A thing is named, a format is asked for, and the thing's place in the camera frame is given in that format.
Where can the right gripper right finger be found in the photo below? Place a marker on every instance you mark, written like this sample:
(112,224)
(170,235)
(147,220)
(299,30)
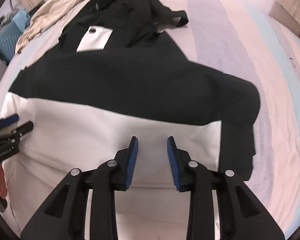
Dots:
(241,214)

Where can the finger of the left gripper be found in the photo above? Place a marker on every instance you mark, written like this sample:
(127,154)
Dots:
(8,121)
(23,129)

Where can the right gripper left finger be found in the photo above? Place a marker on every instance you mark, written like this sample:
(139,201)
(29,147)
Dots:
(62,214)

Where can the black and white jacket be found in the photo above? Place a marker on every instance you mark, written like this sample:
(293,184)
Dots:
(113,76)

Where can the teal hard suitcase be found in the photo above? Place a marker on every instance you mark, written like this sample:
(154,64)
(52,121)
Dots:
(8,39)

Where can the blue folded cloth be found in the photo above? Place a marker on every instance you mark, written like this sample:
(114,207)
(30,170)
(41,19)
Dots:
(22,19)

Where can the beige garment on bed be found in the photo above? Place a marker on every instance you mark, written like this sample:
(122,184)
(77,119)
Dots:
(46,16)

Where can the striped bed sheet mattress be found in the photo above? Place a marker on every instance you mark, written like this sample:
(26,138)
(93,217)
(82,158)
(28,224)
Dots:
(241,41)

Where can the right beige curtain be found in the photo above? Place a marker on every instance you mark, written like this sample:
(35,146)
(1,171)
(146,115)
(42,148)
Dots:
(287,12)

